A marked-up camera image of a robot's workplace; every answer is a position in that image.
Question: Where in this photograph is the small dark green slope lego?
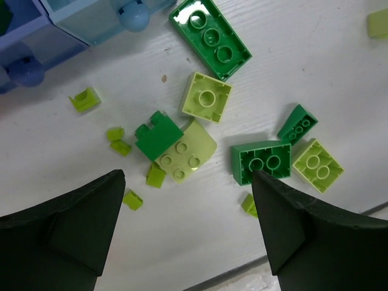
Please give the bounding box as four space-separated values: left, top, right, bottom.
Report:
277 104 318 146

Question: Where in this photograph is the pale lime lego cube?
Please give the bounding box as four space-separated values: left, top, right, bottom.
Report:
367 8 388 39

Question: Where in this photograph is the tiny lime lego piece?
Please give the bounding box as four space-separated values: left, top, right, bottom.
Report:
241 193 258 218

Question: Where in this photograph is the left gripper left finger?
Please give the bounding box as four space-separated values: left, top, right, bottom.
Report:
1 170 125 290

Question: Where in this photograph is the lime small slope lego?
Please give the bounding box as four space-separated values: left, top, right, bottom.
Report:
146 162 166 189

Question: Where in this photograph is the tiny lime lego pair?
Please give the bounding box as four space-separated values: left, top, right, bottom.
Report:
106 127 132 156

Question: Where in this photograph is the dark green lego plate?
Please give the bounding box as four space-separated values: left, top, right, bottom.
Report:
169 1 252 81

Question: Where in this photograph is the lime 2x2 lego brick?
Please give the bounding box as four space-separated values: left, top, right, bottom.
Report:
292 138 344 193

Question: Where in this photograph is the purple container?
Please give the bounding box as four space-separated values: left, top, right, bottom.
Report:
1 1 88 94

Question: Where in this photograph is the tiny lime lego clip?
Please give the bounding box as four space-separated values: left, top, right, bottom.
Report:
69 87 101 112

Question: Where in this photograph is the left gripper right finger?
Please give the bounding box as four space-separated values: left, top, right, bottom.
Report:
252 170 387 290

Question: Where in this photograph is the light blue container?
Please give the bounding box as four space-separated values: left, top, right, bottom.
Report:
41 0 176 46

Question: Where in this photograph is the dark green 2x2 lego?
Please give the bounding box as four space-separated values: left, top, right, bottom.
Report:
231 141 292 186

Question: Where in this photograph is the light green square lego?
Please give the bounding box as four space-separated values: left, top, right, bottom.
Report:
181 72 233 124

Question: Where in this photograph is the tiny lime lego stud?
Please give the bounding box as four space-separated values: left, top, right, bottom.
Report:
122 190 143 211

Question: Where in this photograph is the lime rounded lego brick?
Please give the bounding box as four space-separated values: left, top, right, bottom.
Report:
155 118 217 184

